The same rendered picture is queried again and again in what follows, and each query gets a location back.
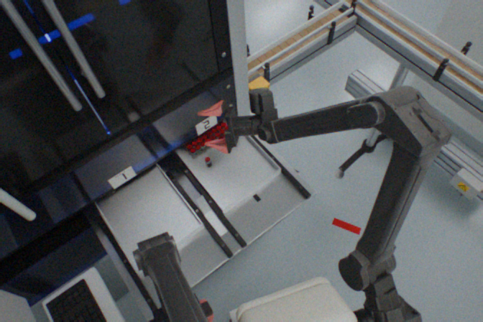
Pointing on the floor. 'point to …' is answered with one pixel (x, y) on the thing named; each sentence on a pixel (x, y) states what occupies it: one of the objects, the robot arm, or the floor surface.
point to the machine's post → (238, 53)
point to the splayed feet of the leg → (359, 155)
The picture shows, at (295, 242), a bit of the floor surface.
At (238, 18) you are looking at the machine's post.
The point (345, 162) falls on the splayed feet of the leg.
